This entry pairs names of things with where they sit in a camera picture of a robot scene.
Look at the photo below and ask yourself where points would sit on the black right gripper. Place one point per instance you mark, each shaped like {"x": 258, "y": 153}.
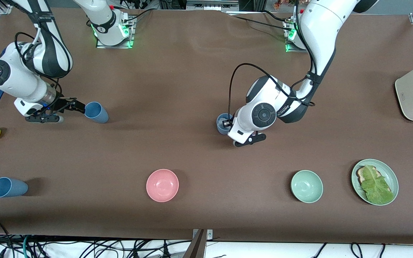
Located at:
{"x": 60, "y": 103}

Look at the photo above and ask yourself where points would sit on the blue cup with paper inside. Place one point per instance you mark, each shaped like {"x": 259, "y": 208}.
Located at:
{"x": 220, "y": 127}

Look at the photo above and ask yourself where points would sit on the blue plastic cup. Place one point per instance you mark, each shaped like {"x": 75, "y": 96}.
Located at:
{"x": 11, "y": 187}
{"x": 99, "y": 114}

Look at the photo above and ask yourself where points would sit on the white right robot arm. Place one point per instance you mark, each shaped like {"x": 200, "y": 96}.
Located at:
{"x": 20, "y": 82}

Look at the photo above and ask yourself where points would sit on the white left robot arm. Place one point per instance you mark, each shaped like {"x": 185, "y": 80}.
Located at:
{"x": 321, "y": 32}

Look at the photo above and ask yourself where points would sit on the pink bowl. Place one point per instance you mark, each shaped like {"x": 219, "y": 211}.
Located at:
{"x": 162, "y": 185}

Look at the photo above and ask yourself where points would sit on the pale green bowl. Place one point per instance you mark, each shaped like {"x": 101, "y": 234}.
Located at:
{"x": 307, "y": 186}

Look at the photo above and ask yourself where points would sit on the grey background device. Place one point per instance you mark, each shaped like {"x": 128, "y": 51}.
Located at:
{"x": 212, "y": 4}

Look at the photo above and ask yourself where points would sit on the dark table leg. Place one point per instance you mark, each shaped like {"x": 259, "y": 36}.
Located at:
{"x": 195, "y": 247}

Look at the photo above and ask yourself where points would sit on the toast bread slice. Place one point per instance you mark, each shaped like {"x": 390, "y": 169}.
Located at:
{"x": 361, "y": 175}

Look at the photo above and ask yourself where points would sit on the green lettuce leaf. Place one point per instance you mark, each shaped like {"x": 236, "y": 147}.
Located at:
{"x": 376, "y": 186}

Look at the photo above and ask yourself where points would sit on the pale green plate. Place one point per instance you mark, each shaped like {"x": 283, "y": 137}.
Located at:
{"x": 393, "y": 179}

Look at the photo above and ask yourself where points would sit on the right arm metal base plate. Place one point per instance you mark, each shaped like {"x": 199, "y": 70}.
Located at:
{"x": 129, "y": 34}

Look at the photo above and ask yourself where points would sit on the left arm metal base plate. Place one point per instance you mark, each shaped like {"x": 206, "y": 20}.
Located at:
{"x": 289, "y": 36}

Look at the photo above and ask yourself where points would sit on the metal table edge bracket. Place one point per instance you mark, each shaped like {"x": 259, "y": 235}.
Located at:
{"x": 209, "y": 234}

